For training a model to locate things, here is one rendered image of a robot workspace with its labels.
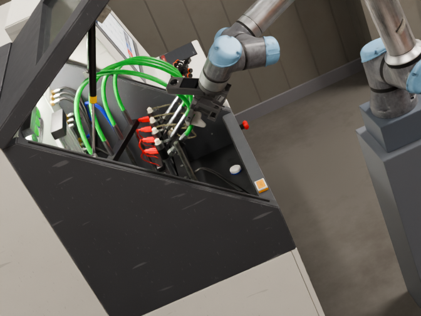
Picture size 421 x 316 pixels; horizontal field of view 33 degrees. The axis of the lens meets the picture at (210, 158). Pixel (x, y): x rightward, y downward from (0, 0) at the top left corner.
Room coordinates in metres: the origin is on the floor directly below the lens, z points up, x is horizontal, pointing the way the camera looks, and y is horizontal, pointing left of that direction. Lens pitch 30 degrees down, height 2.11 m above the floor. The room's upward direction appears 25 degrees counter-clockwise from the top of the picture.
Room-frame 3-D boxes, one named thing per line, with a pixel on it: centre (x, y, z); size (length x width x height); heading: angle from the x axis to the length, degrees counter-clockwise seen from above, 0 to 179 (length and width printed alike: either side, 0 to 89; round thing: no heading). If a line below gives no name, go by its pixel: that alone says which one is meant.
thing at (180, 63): (2.70, -0.04, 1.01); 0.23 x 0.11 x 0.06; 178
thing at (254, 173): (1.96, -0.11, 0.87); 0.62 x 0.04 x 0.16; 178
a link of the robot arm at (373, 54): (1.92, -0.61, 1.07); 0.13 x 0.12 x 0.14; 16
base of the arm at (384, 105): (1.93, -0.61, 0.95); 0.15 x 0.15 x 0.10
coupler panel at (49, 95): (2.22, 0.38, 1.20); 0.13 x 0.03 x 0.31; 178
